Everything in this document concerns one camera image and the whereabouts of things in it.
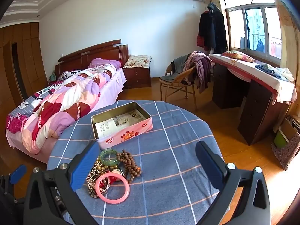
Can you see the window with metal frame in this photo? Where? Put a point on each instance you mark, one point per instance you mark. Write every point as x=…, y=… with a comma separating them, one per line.
x=254, y=28

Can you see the floral cushion on nightstand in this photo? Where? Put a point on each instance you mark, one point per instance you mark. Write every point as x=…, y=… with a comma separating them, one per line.
x=138, y=61

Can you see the wooden bed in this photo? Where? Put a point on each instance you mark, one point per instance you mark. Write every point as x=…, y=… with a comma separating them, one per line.
x=72, y=64

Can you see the purple pillow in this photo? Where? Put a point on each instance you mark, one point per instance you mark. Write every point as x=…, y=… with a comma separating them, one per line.
x=99, y=61

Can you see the pink metal tin box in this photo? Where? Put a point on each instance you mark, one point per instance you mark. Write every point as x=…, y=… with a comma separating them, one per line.
x=129, y=132

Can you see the green jade bangle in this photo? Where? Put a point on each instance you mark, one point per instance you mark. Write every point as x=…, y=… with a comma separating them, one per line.
x=108, y=157

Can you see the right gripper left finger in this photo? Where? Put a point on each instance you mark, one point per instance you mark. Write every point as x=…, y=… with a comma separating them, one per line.
x=51, y=194

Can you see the dark coats on rack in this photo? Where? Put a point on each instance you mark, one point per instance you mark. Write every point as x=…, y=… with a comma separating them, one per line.
x=211, y=32

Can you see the silver wristwatch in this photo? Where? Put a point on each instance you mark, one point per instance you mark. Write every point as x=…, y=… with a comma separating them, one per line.
x=118, y=171

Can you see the blue plaid tablecloth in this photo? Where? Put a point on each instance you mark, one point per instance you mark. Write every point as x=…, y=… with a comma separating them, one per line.
x=173, y=187

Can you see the pink plastic bangle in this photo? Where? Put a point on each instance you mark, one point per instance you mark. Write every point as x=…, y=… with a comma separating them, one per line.
x=103, y=193

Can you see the white red desk cover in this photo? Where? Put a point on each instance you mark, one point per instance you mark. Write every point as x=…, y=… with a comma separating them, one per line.
x=283, y=91

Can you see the dark wooden desk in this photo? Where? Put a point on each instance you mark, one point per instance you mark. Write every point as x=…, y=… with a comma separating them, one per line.
x=259, y=115

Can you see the wicker chair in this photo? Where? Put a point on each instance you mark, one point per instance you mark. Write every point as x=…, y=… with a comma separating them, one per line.
x=178, y=84

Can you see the pink patchwork quilt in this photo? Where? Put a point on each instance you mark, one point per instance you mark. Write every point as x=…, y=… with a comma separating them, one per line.
x=49, y=112

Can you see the floral pillow on desk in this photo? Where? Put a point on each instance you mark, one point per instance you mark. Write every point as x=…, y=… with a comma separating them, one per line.
x=234, y=54

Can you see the wooden wardrobe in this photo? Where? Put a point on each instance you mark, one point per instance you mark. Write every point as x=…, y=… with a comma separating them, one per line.
x=22, y=69

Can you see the clothes draped on chair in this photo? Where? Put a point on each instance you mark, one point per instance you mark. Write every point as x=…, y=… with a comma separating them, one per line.
x=201, y=77

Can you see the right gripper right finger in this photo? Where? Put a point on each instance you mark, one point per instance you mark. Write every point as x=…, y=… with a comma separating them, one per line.
x=253, y=206

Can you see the woven basket with items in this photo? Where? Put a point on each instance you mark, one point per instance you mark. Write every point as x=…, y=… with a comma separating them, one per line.
x=286, y=143

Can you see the folded clothes on desk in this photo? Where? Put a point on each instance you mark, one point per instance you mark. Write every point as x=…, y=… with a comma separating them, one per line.
x=277, y=72

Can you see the dark wooden nightstand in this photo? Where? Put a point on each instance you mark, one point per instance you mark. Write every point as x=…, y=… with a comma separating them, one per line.
x=137, y=77

